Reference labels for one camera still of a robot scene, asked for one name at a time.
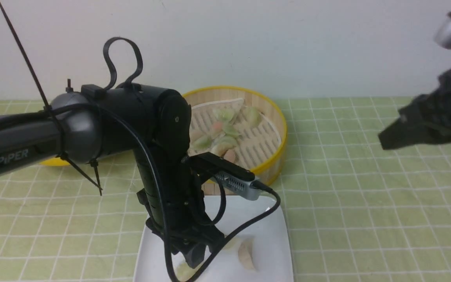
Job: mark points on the pink dumpling of steamer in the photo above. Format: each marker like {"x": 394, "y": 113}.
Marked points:
{"x": 216, "y": 128}
{"x": 230, "y": 156}

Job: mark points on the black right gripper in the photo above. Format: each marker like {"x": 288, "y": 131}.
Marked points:
{"x": 425, "y": 120}

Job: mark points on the beige pleated dumpling on plate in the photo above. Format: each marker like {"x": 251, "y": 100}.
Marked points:
{"x": 245, "y": 254}

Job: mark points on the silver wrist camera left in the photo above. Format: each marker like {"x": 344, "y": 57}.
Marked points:
{"x": 239, "y": 180}

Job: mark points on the green dumpling right of steamer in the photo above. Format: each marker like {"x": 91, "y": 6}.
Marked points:
{"x": 253, "y": 117}

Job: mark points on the pink dumpling front of steamer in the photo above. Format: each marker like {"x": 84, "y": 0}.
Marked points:
{"x": 230, "y": 156}

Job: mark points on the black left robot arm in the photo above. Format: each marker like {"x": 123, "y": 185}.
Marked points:
{"x": 152, "y": 122}

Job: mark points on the yellow rimmed bamboo steamer lid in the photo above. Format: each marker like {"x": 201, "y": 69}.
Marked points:
{"x": 55, "y": 162}

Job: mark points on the pale green dumpling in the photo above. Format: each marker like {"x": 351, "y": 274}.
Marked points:
{"x": 184, "y": 272}

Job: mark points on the yellow rimmed bamboo steamer basket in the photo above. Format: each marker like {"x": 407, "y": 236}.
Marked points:
{"x": 260, "y": 149}

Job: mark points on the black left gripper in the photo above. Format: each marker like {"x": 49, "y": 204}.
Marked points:
{"x": 192, "y": 231}

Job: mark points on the green dumpling of steamer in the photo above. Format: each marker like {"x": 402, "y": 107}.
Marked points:
{"x": 224, "y": 115}
{"x": 253, "y": 117}

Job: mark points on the green dumpling front left steamer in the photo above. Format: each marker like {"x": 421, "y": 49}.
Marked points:
{"x": 202, "y": 143}

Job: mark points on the green checkered tablecloth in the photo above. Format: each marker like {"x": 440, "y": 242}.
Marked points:
{"x": 354, "y": 212}

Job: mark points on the pink dumpling centre of steamer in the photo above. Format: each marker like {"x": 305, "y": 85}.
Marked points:
{"x": 216, "y": 128}

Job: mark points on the green dumpling top of steamer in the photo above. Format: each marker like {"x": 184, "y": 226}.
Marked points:
{"x": 224, "y": 115}

